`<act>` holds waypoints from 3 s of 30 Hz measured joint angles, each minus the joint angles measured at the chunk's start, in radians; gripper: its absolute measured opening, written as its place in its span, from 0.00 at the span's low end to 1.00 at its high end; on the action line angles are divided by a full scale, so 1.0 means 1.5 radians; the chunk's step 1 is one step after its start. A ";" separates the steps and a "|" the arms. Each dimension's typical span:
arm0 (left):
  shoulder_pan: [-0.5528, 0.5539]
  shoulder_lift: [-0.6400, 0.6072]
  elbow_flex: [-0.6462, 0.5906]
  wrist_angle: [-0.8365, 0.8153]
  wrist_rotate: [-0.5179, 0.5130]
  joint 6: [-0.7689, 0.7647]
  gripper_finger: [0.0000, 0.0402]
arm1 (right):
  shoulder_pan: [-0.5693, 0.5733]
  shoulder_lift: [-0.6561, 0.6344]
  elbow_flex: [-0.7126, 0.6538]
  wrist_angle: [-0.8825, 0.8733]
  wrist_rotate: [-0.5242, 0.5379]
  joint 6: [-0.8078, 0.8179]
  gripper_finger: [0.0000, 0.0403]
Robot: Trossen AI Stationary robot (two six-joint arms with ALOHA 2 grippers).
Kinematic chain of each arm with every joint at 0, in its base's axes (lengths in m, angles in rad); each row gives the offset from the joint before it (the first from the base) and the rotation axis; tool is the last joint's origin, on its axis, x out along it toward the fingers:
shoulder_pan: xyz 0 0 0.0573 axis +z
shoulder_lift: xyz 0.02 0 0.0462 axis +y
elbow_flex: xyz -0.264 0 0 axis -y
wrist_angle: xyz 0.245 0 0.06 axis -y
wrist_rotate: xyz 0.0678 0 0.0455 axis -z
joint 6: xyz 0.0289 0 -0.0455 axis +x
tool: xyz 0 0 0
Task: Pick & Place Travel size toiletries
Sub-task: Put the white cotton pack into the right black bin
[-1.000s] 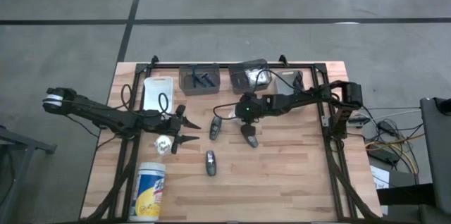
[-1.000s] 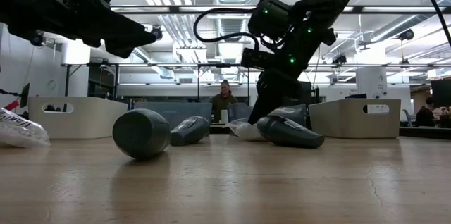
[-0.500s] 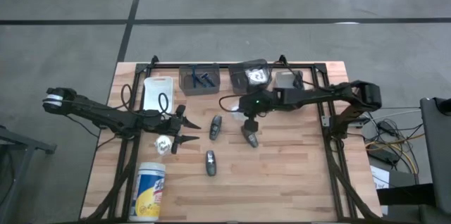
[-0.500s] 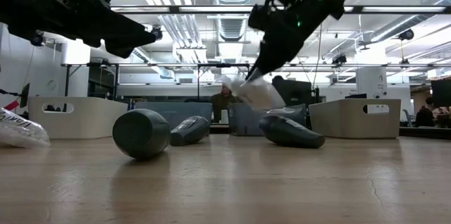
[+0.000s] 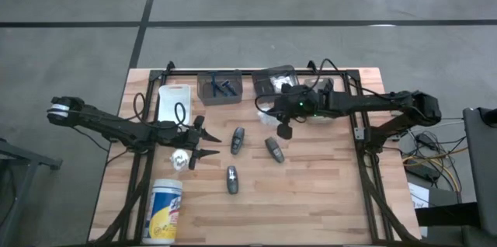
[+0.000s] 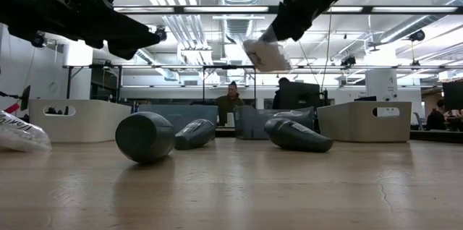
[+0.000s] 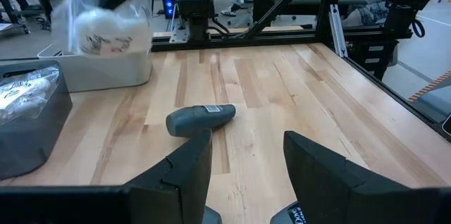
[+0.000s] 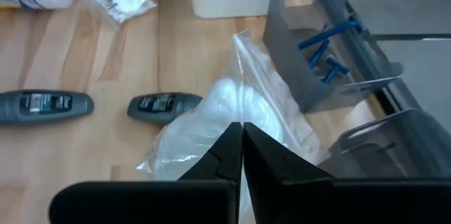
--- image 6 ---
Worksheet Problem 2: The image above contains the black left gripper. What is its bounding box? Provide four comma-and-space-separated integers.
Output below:
38, 0, 162, 61

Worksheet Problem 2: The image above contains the white packet with black print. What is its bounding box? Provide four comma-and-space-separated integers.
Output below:
0, 109, 53, 153
242, 25, 293, 73

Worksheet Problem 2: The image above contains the black monitor on arm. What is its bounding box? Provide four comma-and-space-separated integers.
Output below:
20, 85, 32, 111

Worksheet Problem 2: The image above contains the black ceiling spotlight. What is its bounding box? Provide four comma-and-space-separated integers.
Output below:
30, 33, 47, 48
409, 29, 427, 43
154, 26, 169, 43

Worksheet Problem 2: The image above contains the person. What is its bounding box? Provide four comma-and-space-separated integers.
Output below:
215, 80, 247, 127
271, 77, 291, 110
425, 98, 449, 132

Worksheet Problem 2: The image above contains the black overhead light beam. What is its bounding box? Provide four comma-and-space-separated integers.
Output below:
111, 4, 463, 15

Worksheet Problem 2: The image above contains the black computer monitor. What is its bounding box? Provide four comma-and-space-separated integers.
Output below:
277, 82, 322, 111
442, 80, 463, 111

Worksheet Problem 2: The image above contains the smoked transparent rectangular bin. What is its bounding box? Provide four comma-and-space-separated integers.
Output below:
138, 104, 218, 140

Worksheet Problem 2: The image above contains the white plastic bin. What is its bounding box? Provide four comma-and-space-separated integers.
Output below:
28, 98, 133, 143

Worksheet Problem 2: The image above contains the smoked transparent tilted bin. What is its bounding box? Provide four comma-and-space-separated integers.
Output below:
233, 105, 315, 141

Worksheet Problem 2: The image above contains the white pillar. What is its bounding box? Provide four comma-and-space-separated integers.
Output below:
365, 67, 399, 103

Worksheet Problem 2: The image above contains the light grey plastic bin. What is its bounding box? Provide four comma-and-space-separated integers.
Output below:
316, 101, 412, 143

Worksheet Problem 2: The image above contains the red object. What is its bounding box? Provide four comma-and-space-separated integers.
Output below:
4, 102, 22, 115

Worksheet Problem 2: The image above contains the black background table frame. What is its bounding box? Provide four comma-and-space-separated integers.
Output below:
63, 64, 258, 101

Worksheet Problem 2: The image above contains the black metal table frame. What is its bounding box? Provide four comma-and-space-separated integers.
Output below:
215, 127, 463, 144

